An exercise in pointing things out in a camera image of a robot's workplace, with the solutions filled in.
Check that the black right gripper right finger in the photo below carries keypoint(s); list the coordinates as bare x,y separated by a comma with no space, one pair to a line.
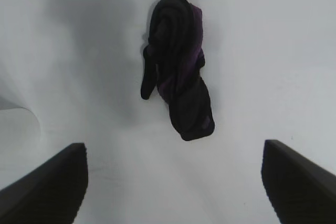
302,195

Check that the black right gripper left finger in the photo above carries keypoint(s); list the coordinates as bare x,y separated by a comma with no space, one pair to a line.
44,195

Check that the black purple cloth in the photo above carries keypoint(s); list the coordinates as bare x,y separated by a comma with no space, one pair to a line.
181,64

